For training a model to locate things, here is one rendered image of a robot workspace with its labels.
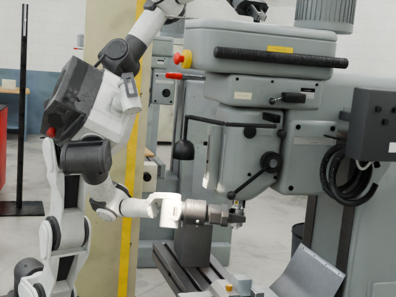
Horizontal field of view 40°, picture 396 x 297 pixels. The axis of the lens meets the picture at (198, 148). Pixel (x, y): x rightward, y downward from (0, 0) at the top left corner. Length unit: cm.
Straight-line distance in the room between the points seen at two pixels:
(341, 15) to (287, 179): 56
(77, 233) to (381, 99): 129
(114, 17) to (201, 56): 183
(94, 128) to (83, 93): 13
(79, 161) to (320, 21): 90
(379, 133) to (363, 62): 689
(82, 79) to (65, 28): 882
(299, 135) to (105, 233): 210
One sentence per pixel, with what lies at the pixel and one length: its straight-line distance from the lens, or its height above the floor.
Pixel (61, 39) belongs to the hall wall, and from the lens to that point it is 1071.
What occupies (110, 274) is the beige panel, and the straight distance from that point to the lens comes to 377.
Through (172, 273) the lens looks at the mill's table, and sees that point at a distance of 227.
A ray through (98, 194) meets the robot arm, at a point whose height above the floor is 127.
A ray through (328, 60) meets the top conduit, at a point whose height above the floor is 179.
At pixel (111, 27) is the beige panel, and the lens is 344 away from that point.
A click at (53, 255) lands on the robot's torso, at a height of 93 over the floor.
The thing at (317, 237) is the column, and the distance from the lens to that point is 216.
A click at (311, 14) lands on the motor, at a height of 194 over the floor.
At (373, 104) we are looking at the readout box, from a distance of 163.
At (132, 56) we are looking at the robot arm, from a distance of 204.
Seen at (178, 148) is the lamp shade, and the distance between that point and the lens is 174.
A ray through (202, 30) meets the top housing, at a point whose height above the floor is 185.
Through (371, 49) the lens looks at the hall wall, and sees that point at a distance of 842.
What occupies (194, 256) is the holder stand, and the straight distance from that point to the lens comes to 230.
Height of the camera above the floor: 178
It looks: 10 degrees down
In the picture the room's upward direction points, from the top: 5 degrees clockwise
